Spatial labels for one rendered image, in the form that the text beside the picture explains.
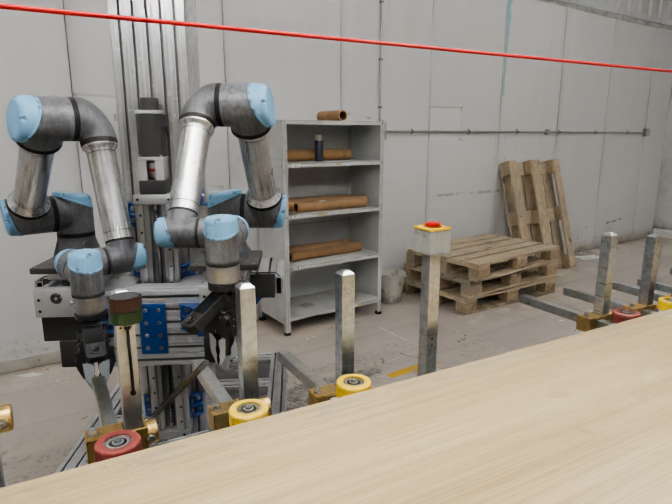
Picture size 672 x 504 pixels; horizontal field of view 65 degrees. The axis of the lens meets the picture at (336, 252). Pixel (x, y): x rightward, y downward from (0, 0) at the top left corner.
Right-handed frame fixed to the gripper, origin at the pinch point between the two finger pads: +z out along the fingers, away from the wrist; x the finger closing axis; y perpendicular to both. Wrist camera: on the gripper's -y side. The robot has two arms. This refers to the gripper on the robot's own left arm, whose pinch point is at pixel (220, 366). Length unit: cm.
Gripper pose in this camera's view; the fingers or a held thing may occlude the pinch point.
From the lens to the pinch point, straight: 130.3
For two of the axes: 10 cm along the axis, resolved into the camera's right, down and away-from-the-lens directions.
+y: 6.6, -1.6, 7.4
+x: -7.5, -1.4, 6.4
